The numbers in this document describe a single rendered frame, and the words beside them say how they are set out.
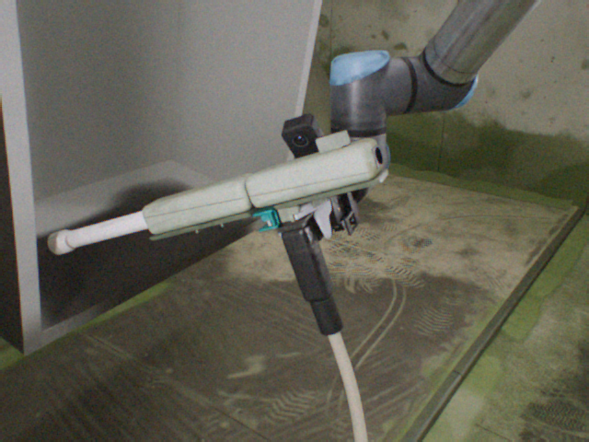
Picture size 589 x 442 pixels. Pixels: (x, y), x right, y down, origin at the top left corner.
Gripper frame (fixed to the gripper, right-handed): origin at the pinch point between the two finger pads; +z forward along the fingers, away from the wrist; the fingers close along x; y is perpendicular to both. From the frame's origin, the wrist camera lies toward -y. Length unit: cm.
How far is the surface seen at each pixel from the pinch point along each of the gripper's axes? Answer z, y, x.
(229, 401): -38, 49, 49
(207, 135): -56, -10, 40
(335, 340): -0.4, 17.2, -0.5
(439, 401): -56, 64, 6
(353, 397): -0.2, 24.9, -0.4
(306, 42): -48, -20, 8
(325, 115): -213, 3, 67
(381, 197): -180, 44, 41
